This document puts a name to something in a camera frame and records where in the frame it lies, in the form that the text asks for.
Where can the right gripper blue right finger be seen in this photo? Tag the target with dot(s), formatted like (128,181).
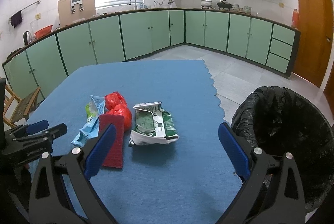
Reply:
(239,158)

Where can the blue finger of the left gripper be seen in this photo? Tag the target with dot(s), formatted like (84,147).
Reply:
(37,127)

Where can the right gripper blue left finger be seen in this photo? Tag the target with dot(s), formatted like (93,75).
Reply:
(96,150)

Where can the light blue snack wrapper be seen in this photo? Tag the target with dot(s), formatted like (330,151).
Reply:
(93,109)

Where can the red plastic bag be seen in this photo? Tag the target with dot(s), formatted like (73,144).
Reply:
(117,105)

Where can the green white crushed carton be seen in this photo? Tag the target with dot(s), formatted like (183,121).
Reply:
(153,125)

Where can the black lined trash bin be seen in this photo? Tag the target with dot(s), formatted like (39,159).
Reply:
(279,120)

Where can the green lower kitchen cabinets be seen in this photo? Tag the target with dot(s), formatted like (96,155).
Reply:
(126,36)

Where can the wooden chair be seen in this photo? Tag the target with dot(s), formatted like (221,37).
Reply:
(23,107)

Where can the blue table cloth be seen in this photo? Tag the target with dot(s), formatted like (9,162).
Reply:
(175,169)

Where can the steel electric kettle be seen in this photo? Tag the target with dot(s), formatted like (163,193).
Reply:
(27,37)

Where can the red plastic basin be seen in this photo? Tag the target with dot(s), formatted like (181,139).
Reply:
(43,32)

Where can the dark hanging towel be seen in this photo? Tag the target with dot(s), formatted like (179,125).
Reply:
(16,19)

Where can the cardboard water purifier box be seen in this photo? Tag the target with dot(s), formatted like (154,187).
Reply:
(72,11)

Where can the red thermos bottle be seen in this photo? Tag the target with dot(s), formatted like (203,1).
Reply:
(295,18)

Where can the black wok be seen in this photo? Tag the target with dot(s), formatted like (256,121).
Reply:
(224,5)

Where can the white cooking pot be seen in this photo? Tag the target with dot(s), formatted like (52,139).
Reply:
(206,4)

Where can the brown wooden door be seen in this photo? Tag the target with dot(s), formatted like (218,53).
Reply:
(315,22)

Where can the wall towel rail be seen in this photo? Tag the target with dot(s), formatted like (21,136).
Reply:
(34,3)

